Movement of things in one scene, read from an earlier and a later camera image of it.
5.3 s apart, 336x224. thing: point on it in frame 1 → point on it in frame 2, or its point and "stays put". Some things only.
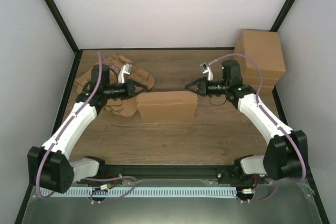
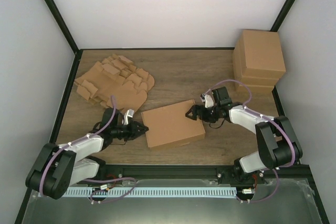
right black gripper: x=203 y=87 → x=202 y=117
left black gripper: x=130 y=90 → x=134 y=130
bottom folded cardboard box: x=264 y=91 stays put
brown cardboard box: x=167 y=106 → x=169 y=125
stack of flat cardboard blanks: x=125 y=107 stays put
